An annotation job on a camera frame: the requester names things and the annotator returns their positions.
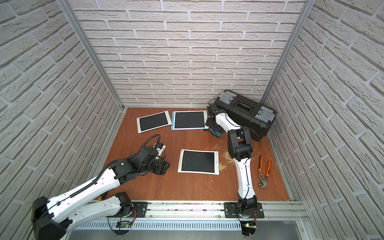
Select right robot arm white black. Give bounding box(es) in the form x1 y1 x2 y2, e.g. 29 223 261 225
206 104 258 216

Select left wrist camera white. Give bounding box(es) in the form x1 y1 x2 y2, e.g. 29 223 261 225
156 142 166 158

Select blue-edged drawing tablet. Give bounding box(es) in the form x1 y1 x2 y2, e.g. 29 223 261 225
171 111 209 131

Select white drawing tablet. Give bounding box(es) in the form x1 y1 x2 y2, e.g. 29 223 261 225
137 111 172 134
178 149 220 175

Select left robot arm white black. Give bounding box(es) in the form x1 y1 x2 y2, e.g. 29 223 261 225
31 143 170 240

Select black toolbox grey latches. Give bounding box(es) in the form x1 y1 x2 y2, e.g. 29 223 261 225
213 90 277 142

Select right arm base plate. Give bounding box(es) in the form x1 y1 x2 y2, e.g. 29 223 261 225
223 202 265 220

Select aluminium mounting rail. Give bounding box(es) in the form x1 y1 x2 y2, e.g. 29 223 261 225
61 200 310 222

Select orange handled pliers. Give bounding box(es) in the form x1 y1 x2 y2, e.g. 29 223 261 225
257 155 273 189

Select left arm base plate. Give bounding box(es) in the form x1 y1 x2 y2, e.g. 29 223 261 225
109 202 149 218

